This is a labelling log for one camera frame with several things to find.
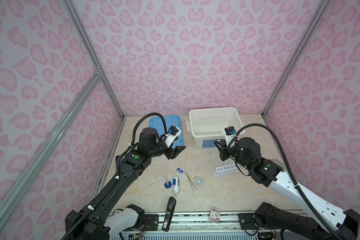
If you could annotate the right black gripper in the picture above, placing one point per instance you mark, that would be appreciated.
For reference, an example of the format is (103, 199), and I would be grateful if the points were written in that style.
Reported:
(223, 151)

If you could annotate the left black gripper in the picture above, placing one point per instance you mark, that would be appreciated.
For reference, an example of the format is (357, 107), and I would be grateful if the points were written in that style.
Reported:
(178, 149)

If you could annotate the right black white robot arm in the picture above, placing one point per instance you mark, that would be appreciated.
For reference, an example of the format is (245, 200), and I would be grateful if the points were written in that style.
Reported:
(324, 221)

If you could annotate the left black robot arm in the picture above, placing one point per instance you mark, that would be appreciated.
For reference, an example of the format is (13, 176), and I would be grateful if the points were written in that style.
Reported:
(93, 221)

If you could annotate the white plastic storage bin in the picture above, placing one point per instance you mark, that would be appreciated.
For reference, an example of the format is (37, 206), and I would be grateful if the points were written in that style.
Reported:
(207, 125)

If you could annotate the white test tube rack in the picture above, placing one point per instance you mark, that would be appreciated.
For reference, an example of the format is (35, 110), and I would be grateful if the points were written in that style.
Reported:
(225, 170)

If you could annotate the white blue small bottle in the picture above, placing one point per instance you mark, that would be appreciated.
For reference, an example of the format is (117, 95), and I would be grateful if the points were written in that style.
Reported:
(176, 186)

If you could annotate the metal tweezers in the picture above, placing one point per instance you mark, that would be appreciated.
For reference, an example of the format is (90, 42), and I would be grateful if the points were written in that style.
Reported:
(191, 183)

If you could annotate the blue base glass funnel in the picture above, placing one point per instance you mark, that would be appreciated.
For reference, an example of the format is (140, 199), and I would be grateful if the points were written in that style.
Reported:
(167, 183)

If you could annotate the small white ceramic bowl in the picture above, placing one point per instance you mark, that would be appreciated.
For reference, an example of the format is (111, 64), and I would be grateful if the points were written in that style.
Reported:
(199, 181)

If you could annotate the black stapler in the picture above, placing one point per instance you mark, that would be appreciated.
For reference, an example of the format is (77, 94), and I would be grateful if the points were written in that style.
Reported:
(169, 214)

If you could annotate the clear round petri dish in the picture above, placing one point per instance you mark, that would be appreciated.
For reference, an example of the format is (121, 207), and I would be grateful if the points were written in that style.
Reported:
(279, 163)

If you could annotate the clear box red label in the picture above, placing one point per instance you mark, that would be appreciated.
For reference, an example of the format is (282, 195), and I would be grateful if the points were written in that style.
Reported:
(214, 215)

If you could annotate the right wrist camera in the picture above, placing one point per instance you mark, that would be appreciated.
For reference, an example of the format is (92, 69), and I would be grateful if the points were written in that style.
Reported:
(230, 136)

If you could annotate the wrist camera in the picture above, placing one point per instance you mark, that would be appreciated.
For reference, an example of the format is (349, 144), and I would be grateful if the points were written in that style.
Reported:
(230, 136)
(172, 135)

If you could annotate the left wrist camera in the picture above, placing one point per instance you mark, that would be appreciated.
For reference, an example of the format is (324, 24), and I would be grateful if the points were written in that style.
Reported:
(172, 135)

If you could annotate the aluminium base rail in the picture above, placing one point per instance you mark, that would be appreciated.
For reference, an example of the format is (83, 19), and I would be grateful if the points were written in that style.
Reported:
(234, 225)

